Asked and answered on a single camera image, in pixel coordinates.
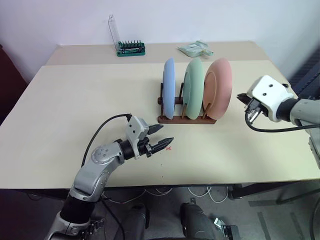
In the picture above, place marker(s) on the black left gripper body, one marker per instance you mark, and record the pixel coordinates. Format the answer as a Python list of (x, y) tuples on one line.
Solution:
[(145, 148)]

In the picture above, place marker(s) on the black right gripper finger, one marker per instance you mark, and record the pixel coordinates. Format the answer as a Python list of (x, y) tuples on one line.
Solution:
[(243, 97)]

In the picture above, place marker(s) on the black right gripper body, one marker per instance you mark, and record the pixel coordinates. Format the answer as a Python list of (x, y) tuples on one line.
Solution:
[(255, 107)]

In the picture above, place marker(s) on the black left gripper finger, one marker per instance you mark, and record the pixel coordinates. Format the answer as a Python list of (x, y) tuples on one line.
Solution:
[(162, 144), (155, 129)]

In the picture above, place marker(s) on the pink red plate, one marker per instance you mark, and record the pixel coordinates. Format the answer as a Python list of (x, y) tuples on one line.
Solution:
[(217, 92)]

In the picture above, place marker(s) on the wooden dish rack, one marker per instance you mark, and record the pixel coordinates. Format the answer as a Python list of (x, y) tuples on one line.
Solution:
[(185, 121)]

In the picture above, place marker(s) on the blue plate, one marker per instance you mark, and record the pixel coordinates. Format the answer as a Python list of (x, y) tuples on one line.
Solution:
[(169, 87)]

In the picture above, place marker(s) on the green plate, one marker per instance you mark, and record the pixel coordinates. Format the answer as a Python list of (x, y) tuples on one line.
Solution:
[(193, 95)]

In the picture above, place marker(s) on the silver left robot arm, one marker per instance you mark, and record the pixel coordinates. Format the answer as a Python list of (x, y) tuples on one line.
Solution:
[(95, 175)]

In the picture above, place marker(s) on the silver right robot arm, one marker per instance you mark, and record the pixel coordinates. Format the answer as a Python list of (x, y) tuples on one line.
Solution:
[(302, 110)]

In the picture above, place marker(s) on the dark ribbed radiator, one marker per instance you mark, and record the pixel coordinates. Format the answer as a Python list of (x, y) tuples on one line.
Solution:
[(308, 72)]

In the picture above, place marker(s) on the dark rounded shape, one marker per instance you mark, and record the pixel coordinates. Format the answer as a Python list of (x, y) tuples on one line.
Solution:
[(136, 222), (195, 222)]

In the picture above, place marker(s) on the green screwdriver bit set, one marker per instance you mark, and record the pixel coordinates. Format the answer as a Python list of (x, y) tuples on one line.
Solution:
[(131, 51)]

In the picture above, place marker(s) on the clear plastic case lid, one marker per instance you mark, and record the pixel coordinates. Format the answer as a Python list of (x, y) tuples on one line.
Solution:
[(113, 32)]

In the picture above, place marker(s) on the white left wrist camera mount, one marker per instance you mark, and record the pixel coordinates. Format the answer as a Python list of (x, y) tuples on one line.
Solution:
[(136, 127)]

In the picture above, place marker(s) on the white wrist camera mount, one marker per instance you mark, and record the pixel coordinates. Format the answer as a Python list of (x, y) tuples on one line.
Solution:
[(136, 127), (270, 95)]

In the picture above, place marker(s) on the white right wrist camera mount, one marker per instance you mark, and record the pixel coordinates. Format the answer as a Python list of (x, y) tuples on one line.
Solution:
[(270, 95)]

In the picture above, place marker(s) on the black table frame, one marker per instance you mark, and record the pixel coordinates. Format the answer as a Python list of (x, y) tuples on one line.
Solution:
[(260, 190)]

